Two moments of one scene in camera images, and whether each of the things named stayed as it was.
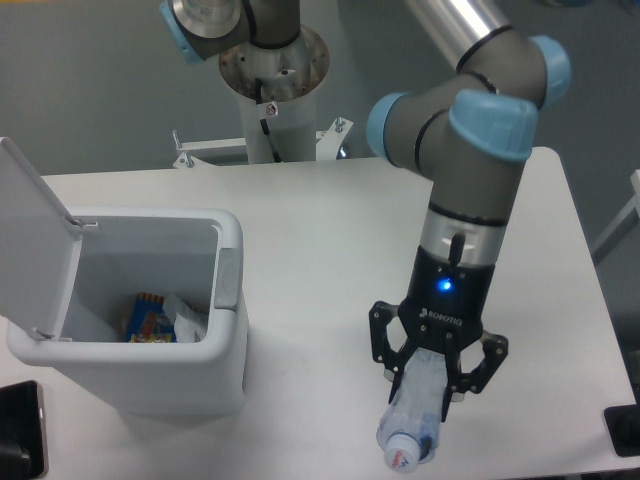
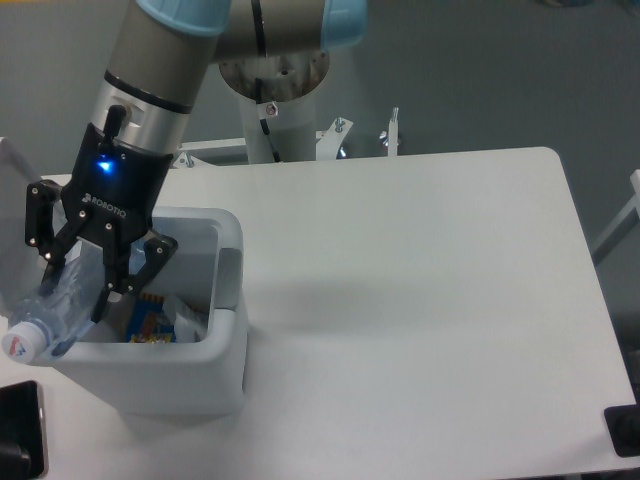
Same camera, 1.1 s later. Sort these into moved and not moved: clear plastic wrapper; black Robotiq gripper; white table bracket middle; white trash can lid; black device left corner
Moved: black Robotiq gripper
Not moved: white trash can lid; white table bracket middle; black device left corner; clear plastic wrapper
